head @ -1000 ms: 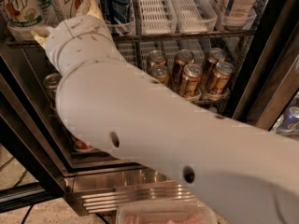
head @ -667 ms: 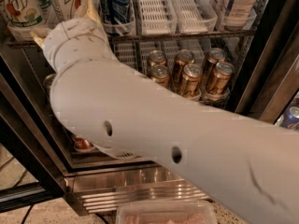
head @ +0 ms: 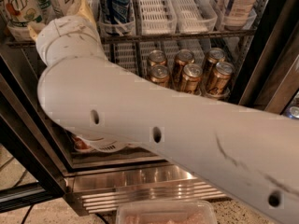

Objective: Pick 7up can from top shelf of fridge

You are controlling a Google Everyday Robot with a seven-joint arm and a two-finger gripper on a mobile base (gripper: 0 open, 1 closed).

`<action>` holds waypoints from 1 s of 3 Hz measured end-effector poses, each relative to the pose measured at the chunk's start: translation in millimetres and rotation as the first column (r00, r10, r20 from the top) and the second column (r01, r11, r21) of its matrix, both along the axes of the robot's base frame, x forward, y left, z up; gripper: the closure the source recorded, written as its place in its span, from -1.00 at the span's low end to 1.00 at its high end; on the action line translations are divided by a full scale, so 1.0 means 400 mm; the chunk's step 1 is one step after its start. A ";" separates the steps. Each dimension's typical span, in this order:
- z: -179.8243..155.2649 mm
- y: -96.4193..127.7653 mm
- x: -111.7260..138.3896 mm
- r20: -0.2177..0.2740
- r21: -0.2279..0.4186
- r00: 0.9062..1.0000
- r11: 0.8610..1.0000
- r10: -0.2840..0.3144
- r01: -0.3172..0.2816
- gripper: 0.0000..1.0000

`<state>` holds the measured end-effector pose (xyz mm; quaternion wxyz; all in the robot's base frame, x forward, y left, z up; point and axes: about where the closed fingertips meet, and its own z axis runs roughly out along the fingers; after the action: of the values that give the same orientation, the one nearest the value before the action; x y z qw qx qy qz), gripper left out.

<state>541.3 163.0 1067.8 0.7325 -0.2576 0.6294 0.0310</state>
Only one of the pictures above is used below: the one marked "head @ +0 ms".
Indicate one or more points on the white can top right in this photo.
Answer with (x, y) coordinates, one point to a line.
(234, 12)

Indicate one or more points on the front left red can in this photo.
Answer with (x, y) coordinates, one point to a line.
(79, 144)

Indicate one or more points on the clear plastic container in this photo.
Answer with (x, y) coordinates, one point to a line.
(166, 212)

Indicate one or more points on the rear right gold can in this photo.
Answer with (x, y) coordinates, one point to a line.
(212, 57)

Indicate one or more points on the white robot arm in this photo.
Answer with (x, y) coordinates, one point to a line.
(249, 154)

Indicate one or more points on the front right gold can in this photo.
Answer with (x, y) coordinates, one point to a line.
(219, 78)

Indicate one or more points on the rear left gold can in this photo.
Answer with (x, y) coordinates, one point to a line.
(157, 57)

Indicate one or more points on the blue can right fridge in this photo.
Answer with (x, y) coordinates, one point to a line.
(293, 112)

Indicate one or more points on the front left gold can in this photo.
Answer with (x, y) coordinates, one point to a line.
(159, 74)

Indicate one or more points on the black fridge door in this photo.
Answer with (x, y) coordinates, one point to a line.
(18, 135)

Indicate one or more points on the top wire shelf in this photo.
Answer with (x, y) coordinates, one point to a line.
(11, 43)

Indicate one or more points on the rear left 7up can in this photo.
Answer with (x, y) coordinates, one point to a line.
(46, 8)

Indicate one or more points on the blue pepsi can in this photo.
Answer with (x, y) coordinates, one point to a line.
(116, 17)

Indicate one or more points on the stainless steel fridge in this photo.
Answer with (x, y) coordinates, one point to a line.
(112, 173)

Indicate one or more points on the front middle gold can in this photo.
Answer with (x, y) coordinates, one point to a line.
(190, 78)

